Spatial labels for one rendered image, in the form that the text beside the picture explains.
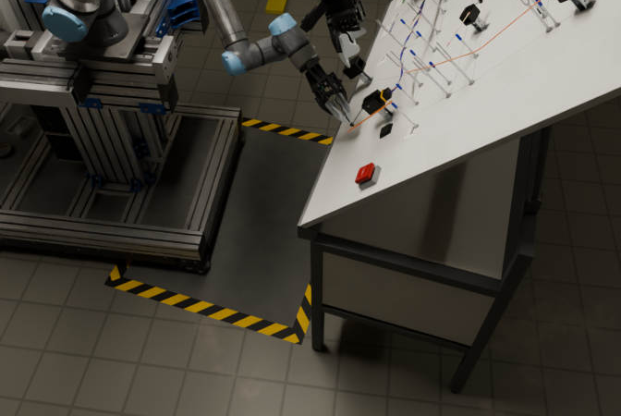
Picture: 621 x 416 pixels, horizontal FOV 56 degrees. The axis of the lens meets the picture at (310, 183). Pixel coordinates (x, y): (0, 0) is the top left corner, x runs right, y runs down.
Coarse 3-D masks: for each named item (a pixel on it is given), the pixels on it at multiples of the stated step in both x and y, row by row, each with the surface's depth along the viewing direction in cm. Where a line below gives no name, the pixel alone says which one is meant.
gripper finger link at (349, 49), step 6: (342, 36) 150; (342, 42) 152; (348, 42) 150; (342, 48) 151; (348, 48) 151; (354, 48) 151; (342, 54) 152; (348, 54) 152; (354, 54) 151; (342, 60) 153; (348, 60) 155; (348, 66) 154
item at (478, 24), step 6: (480, 0) 160; (468, 6) 159; (474, 6) 157; (462, 12) 159; (468, 12) 156; (474, 12) 157; (480, 12) 158; (462, 18) 158; (468, 18) 160; (474, 18) 157; (480, 18) 159; (468, 24) 159; (474, 24) 160; (480, 24) 159; (486, 24) 160; (480, 30) 161
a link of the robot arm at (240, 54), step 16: (208, 0) 170; (224, 0) 170; (224, 16) 170; (224, 32) 171; (240, 32) 172; (240, 48) 171; (256, 48) 173; (224, 64) 174; (240, 64) 171; (256, 64) 174
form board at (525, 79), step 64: (448, 0) 193; (512, 0) 158; (384, 64) 201; (448, 64) 163; (512, 64) 137; (576, 64) 118; (448, 128) 140; (512, 128) 121; (320, 192) 174; (384, 192) 147
